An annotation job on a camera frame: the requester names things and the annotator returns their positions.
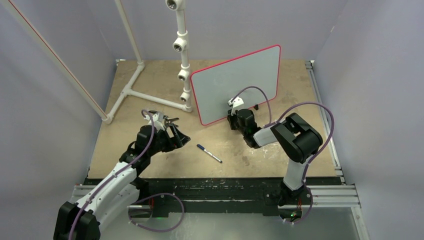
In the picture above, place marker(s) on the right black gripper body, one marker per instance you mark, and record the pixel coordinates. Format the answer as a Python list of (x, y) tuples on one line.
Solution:
[(234, 123)]

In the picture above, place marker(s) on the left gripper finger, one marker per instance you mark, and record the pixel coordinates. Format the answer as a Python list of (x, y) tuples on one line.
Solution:
[(179, 139), (170, 121)]

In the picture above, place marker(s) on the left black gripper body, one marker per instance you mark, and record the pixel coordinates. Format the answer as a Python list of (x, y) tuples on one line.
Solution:
[(163, 143)]

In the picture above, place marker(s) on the white marker pen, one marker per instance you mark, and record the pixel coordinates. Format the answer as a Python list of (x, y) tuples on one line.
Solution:
[(209, 153)]

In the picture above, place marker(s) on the red framed whiteboard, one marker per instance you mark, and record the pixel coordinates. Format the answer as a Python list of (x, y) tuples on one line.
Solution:
[(254, 77)]

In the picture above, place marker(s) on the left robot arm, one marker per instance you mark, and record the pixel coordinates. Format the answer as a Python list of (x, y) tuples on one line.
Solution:
[(90, 215)]

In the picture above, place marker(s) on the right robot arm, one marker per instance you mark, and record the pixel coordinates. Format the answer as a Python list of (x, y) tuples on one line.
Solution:
[(299, 140)]

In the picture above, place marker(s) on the black pliers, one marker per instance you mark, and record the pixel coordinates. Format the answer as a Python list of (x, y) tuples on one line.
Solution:
[(162, 118)]

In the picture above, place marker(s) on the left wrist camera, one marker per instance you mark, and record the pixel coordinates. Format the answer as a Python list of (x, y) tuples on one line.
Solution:
[(157, 118)]

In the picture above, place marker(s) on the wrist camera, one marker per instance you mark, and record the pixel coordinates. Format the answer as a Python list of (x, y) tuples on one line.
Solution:
[(235, 104), (157, 118)]

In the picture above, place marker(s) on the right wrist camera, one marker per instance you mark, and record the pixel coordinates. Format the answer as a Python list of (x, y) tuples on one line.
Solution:
[(235, 104)]

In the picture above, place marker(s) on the white pvc pipe frame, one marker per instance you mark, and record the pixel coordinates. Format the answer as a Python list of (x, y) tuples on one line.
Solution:
[(180, 45)]

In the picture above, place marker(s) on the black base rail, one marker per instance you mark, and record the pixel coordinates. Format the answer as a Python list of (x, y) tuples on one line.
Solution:
[(228, 195)]

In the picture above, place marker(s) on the aluminium table frame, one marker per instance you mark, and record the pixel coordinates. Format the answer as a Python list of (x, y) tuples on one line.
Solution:
[(316, 196)]

